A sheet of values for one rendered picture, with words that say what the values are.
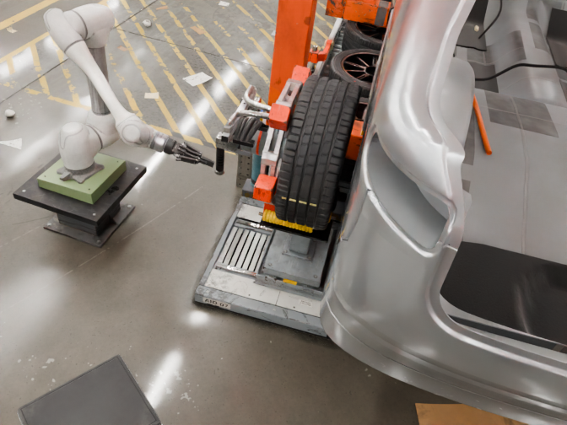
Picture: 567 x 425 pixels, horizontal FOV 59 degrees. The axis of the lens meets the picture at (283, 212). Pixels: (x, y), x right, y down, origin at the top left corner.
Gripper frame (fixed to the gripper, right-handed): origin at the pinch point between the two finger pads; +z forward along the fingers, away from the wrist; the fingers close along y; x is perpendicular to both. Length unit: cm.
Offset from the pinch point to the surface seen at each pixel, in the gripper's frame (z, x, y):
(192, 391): 33, 64, -77
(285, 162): 29, -38, -26
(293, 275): 61, 33, -18
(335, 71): 56, 6, 152
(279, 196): 33, -23, -30
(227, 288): 34, 56, -23
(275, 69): 14, -30, 52
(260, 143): 19.1, -23.2, -2.0
